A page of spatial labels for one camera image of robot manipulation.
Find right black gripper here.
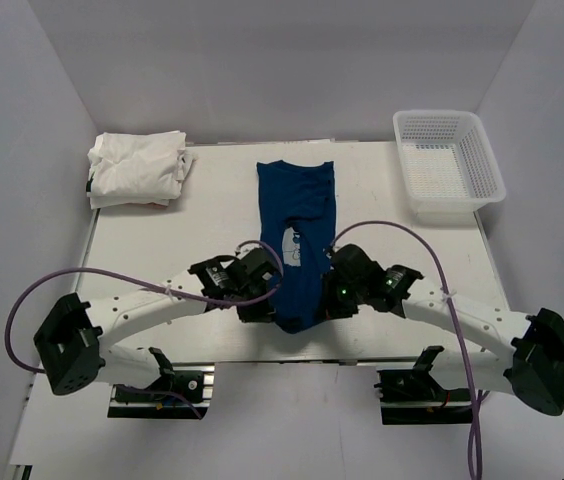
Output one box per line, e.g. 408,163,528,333
317,270,367,320

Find blue printed t shirt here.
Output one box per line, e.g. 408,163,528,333
256,160,336,334

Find white t shirt stack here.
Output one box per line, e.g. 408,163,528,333
86,130,197,210

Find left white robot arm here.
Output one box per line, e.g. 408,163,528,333
34,248,282,399

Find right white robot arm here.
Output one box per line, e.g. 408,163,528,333
317,244,564,416

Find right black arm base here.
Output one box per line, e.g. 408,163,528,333
374,346,473,426

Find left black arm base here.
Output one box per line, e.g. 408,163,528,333
107,364,215,420

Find white perforated plastic basket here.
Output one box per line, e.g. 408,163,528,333
393,110,506,215

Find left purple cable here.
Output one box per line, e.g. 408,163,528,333
4,240,286,419

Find purple cable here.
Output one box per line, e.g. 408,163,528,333
4,240,286,419
328,219,488,479

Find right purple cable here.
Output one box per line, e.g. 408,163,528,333
328,219,488,479

